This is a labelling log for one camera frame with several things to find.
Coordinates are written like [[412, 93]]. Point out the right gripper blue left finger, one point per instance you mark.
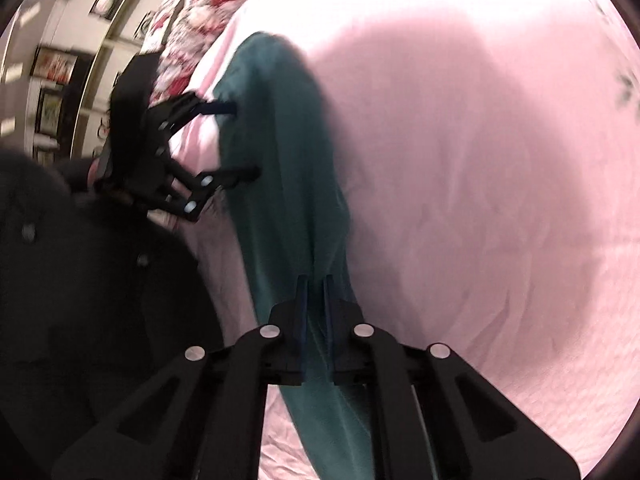
[[201, 417]]

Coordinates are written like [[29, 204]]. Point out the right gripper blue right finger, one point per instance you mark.
[[431, 415]]

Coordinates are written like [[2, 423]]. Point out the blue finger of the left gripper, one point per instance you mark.
[[187, 195], [168, 117]]

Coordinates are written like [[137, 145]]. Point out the dark teal pants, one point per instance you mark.
[[293, 221]]

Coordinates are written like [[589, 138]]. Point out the person right hand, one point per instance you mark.
[[93, 174]]

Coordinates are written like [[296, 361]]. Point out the red floral quilt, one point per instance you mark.
[[182, 31]]

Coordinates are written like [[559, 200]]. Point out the pink floral bed sheet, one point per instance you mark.
[[488, 151]]

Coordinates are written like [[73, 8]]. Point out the framed wall pictures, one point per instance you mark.
[[75, 84]]

